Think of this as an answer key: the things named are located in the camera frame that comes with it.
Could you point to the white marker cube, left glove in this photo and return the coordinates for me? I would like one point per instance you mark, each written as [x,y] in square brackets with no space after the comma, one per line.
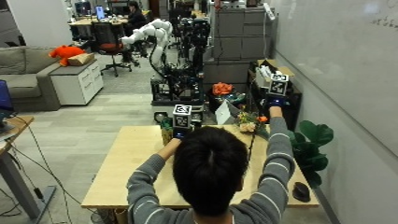
[181,116]

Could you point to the black robot rig cart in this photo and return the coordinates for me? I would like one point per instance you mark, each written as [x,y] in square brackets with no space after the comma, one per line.
[183,77]

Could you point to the blue laptop screen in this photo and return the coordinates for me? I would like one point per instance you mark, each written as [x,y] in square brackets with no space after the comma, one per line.
[4,98]

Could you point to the person's left hand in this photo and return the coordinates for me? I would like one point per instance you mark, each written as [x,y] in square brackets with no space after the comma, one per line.
[180,134]

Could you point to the black computer mouse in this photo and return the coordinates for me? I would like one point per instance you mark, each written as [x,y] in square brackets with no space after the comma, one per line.
[301,191]

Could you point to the green broad-leaf plant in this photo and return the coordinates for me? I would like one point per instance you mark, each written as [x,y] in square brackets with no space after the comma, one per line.
[312,149]

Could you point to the orange plush toy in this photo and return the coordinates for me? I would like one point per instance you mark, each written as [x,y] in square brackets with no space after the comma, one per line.
[64,53]

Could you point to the grey filing cabinets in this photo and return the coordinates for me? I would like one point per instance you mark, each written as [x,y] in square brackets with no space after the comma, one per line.
[243,40]

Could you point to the orange flower bunch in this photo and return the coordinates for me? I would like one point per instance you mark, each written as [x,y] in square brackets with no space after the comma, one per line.
[223,88]

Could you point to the white drawer cabinet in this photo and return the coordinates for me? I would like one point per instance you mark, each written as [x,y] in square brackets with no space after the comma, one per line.
[79,82]

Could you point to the black shelf unit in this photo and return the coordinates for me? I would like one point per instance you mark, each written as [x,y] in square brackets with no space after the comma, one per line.
[287,105]

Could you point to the black box of craft supplies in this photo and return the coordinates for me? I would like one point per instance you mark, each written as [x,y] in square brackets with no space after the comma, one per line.
[225,99]

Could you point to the mixed flower bouquet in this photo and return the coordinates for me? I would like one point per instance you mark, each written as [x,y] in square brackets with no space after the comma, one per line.
[249,121]

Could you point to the grey sofa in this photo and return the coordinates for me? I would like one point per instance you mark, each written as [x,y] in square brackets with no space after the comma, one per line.
[24,77]

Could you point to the white marker cube, glove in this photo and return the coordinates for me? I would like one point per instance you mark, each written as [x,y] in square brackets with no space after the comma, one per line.
[279,84]
[181,116]

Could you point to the wooden side desk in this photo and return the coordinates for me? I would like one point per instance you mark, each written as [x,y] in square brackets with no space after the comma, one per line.
[15,174]

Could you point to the brown paper bag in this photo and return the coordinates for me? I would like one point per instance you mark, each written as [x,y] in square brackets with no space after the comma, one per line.
[80,59]

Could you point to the white marker cube, right glove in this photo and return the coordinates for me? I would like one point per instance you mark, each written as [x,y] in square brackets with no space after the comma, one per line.
[279,84]

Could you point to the open cardboard box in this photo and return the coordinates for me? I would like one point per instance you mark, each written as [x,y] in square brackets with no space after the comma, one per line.
[269,73]

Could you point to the lit computer monitor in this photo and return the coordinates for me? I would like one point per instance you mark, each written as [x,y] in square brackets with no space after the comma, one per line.
[100,11]

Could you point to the white folded paper sheet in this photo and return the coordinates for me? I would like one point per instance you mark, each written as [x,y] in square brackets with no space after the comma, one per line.
[225,114]

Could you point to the wooden office desk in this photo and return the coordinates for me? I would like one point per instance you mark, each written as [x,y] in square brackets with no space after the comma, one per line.
[98,21]

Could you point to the the person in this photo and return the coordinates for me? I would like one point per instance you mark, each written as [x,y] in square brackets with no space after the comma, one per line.
[265,202]

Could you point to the person's right hand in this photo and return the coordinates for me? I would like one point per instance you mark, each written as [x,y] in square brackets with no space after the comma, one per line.
[275,101]

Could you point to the black office chair, red seat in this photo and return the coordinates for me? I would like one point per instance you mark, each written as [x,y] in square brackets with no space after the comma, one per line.
[108,43]

